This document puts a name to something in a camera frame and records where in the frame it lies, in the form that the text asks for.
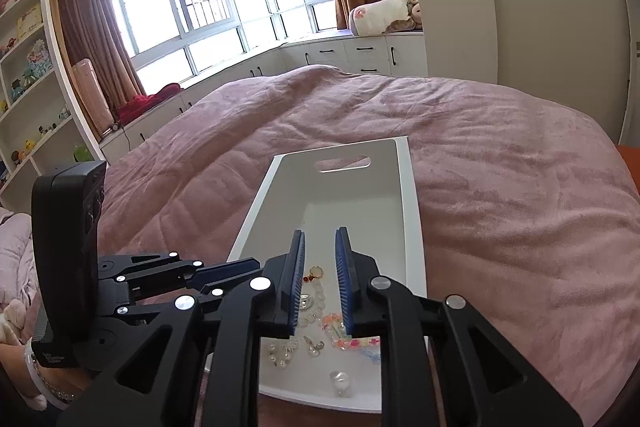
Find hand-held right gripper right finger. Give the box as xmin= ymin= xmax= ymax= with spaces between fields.
xmin=333 ymin=227 xmax=586 ymax=427

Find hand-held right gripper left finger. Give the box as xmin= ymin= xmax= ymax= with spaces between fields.
xmin=55 ymin=229 xmax=307 ymax=427

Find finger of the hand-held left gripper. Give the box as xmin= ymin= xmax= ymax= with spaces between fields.
xmin=97 ymin=252 xmax=262 ymax=294
xmin=100 ymin=287 xmax=226 ymax=334

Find white bead bracelet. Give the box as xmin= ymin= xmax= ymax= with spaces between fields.
xmin=299 ymin=264 xmax=334 ymax=331

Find colourful glass bead bracelet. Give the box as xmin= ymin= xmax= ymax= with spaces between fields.
xmin=320 ymin=313 xmax=384 ymax=361

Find small silver earring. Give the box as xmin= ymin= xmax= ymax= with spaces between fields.
xmin=302 ymin=334 xmax=326 ymax=358

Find pearl strand earring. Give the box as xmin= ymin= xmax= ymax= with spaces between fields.
xmin=266 ymin=343 xmax=296 ymax=371

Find silver teardrop pearl earring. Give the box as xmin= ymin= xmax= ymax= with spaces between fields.
xmin=328 ymin=370 xmax=354 ymax=398

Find white rectangular storage box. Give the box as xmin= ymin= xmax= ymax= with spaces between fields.
xmin=226 ymin=135 xmax=431 ymax=414

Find pink quilt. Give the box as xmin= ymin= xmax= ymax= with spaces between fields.
xmin=0 ymin=211 xmax=40 ymax=308

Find beige plush toy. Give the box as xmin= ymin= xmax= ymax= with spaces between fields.
xmin=0 ymin=298 xmax=32 ymax=344

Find pink standing heater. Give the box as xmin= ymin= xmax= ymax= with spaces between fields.
xmin=69 ymin=59 xmax=114 ymax=140

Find white wristband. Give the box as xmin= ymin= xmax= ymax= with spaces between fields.
xmin=22 ymin=336 xmax=68 ymax=410

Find red cushion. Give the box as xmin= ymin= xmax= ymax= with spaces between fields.
xmin=115 ymin=82 xmax=181 ymax=123

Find white bookshelf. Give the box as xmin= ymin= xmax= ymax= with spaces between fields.
xmin=0 ymin=0 xmax=107 ymax=204

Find blue and pink cake toy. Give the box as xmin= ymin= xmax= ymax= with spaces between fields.
xmin=24 ymin=41 xmax=54 ymax=78

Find pink plush blanket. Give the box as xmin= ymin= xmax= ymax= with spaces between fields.
xmin=95 ymin=64 xmax=640 ymax=427

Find white window bench cabinets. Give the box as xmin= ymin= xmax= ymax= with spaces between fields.
xmin=99 ymin=29 xmax=429 ymax=164

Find white plush pillow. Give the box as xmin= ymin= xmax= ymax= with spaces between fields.
xmin=348 ymin=0 xmax=414 ymax=37

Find pile of plush toys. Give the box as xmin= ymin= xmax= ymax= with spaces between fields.
xmin=404 ymin=0 xmax=424 ymax=31

